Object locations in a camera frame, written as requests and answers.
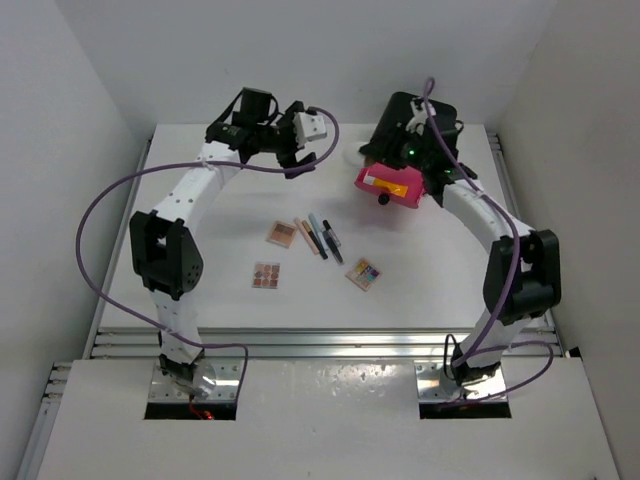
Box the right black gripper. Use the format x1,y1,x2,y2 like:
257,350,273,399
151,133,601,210
361,120,432,173

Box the black drawer cabinet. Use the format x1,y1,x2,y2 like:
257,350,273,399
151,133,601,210
371,91,462,149

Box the orange makeup tube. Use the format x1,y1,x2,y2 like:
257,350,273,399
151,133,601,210
386,185,409,198

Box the white bottle gold cap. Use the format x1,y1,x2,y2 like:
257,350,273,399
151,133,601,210
342,142,375,168

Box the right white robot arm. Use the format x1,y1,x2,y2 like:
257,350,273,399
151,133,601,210
359,100,561,388

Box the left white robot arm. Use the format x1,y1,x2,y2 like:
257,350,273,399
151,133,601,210
129,88,327,388

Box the brown gold makeup pencil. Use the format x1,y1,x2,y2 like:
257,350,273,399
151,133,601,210
302,220,322,249

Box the peach concealer stick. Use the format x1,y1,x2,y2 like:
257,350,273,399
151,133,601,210
294,217,320,255

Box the brown eyeshadow palette four pans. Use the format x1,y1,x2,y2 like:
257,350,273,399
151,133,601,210
266,221,297,248

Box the black mascara tube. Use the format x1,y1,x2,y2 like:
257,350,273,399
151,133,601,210
322,220,344,265

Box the light blue black pen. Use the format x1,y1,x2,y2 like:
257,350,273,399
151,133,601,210
308,213,328,260

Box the eyeshadow palette round brown pans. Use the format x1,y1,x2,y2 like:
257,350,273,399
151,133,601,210
251,262,280,289

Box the colourful eyeshadow palette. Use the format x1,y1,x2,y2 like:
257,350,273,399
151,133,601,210
346,257,382,292

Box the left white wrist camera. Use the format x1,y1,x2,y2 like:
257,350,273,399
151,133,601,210
293,112,327,148

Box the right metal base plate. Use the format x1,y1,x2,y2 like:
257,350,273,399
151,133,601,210
414,360,508,404

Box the metal base plate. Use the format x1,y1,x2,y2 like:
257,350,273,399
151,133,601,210
414,360,508,404
148,358,241,403

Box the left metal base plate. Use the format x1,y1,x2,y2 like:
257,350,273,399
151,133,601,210
148,358,241,403

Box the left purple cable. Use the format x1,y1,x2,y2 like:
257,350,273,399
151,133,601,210
75,105,341,396

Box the aluminium frame rail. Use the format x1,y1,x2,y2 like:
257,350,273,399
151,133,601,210
84,327,566,360

